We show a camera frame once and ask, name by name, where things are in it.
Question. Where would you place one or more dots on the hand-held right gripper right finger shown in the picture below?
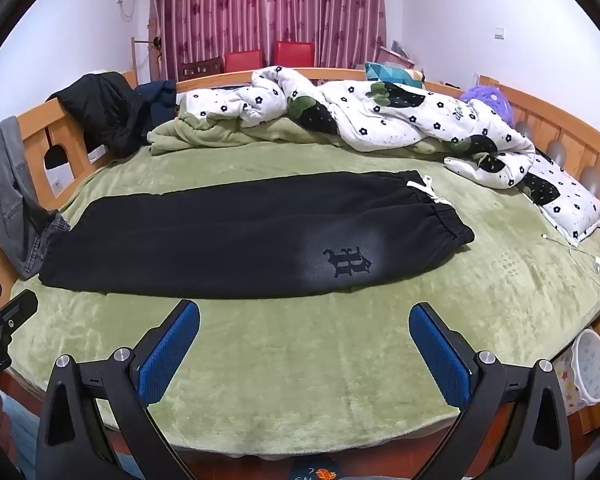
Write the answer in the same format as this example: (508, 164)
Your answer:
(437, 355)

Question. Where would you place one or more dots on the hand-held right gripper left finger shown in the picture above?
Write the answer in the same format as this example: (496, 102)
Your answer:
(170, 352)

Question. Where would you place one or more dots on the black pants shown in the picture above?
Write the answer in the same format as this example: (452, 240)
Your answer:
(205, 240)

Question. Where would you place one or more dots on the person's left forearm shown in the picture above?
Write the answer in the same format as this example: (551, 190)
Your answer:
(22, 430)

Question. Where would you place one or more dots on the green plush bed sheet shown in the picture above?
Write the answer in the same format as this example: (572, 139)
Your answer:
(330, 375)

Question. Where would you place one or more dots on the grey jeans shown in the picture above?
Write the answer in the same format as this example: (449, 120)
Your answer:
(5, 185)

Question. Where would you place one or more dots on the star print waste basket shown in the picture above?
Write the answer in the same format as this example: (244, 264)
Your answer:
(587, 370)

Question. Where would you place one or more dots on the white floral pillow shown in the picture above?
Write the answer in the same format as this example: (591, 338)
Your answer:
(572, 200)

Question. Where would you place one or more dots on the black jacket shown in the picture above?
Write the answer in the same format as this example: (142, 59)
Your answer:
(105, 110)

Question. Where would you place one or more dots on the bunched green blanket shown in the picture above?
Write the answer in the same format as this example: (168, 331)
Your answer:
(200, 135)

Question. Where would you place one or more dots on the white floral quilt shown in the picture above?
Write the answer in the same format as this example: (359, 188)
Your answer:
(370, 125)

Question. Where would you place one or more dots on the navy garment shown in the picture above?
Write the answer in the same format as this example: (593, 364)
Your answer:
(157, 97)

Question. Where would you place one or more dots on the purple plush cushion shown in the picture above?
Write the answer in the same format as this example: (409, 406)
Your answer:
(490, 102)

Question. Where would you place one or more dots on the wooden coat rack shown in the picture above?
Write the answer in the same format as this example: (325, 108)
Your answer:
(140, 55)

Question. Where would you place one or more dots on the teal patterned pillow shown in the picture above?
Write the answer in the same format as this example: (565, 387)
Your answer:
(392, 75)

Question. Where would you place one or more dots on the brown wooden chair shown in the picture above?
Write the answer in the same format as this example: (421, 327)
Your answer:
(200, 69)

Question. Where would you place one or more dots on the red chair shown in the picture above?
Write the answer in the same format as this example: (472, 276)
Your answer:
(293, 54)
(243, 61)

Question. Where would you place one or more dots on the red floral curtain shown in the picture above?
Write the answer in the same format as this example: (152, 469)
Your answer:
(260, 10)

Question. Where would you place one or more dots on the white wall socket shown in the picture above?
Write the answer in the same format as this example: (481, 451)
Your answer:
(58, 186)

